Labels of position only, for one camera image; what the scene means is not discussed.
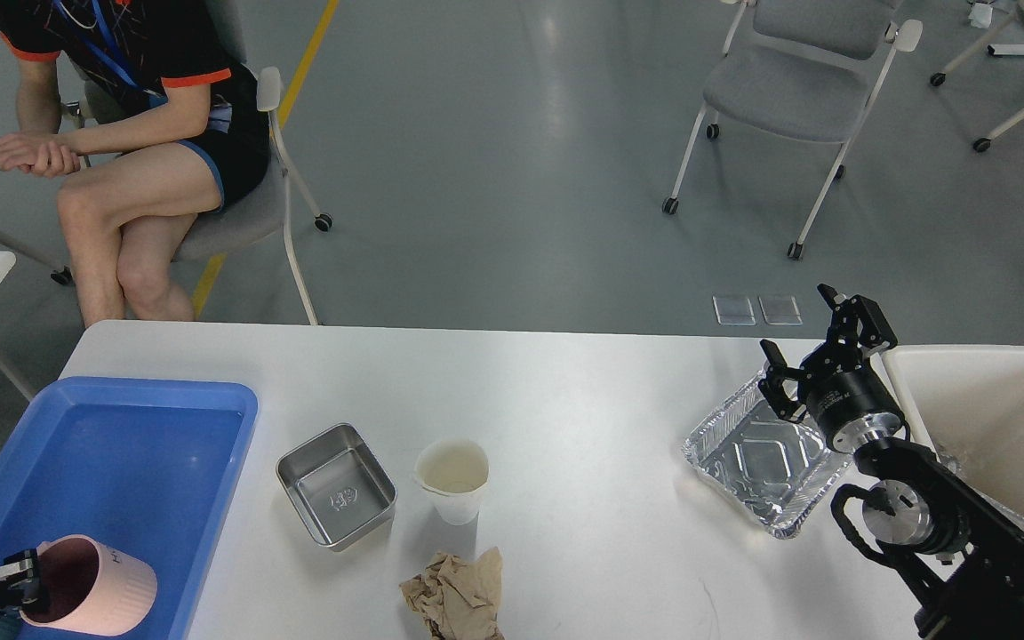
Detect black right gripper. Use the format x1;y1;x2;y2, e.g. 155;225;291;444
757;284;906;454

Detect pink ceramic mug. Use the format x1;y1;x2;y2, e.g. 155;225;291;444
22;534;158;637

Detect aluminium foil tray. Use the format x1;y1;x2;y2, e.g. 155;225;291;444
682;370;851;540

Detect square stainless steel tray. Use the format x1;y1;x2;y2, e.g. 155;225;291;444
276;424;397;552

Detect white paper cup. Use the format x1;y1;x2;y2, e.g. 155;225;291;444
412;438;490;526

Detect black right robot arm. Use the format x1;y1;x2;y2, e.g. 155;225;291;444
757;284;1024;639

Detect right floor outlet cover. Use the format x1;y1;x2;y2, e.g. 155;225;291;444
757;295;804;325

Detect floor outlet cover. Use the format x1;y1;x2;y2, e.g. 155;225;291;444
757;295;804;325
712;295;756;325

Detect left floor outlet cover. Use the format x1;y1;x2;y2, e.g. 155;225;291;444
712;295;756;325

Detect blue plastic tray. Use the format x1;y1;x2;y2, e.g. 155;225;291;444
0;377;259;639

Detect white plastic bin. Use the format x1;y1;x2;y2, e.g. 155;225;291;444
882;345;1024;516

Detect foil tray in bin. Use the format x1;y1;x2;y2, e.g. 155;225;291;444
934;444;1024;531

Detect grey chair right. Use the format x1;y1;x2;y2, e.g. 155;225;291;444
662;1;924;260

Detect crumpled brown paper napkin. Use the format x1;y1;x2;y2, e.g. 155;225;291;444
399;547;504;639

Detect person in patterned shirt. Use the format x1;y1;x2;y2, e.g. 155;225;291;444
0;1;269;327

